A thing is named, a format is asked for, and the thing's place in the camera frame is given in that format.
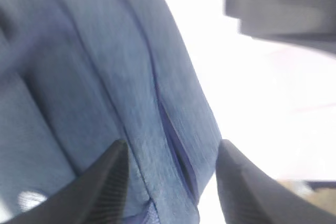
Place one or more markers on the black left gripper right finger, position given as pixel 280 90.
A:
pixel 247 195

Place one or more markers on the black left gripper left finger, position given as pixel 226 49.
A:
pixel 97 196

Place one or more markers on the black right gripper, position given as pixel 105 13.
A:
pixel 307 23

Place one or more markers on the navy blue fabric lunch bag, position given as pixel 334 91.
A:
pixel 77 75

